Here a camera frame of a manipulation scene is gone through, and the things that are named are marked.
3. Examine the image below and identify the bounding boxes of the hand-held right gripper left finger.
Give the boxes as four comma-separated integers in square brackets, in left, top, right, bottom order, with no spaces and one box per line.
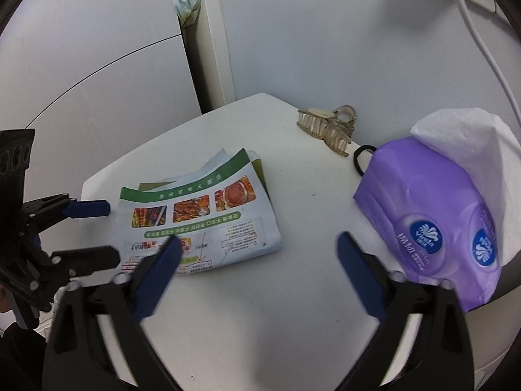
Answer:
[43,234,184,391]

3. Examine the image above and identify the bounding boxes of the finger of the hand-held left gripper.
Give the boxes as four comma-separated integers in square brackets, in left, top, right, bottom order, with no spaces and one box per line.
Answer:
[49,245,121,280]
[22,193,110,229]

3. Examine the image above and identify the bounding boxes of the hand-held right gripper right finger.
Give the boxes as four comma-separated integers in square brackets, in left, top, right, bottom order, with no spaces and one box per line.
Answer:
[337,231,475,391]

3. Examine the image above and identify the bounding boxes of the green and white flyer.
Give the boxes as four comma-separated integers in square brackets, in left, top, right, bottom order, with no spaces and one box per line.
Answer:
[118,148,282,275]

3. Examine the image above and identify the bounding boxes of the purple tissue pack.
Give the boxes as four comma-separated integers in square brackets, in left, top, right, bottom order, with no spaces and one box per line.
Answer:
[353,108,521,312]

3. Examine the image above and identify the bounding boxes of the white nightstand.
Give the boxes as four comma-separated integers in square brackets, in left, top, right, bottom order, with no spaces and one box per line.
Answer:
[79,92,521,391]

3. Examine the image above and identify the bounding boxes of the beige hair claw clip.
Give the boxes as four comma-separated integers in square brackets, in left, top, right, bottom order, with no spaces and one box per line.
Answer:
[296,106,358,157]

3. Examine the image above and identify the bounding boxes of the white wardrobe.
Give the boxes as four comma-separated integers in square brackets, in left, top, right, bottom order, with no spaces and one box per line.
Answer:
[0,0,237,229]

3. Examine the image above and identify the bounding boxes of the black hair tie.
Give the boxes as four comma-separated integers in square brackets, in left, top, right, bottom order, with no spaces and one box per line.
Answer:
[353,144,379,178]

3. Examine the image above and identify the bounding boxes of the white charging cable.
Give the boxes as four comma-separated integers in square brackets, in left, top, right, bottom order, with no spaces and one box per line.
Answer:
[442,0,521,117]

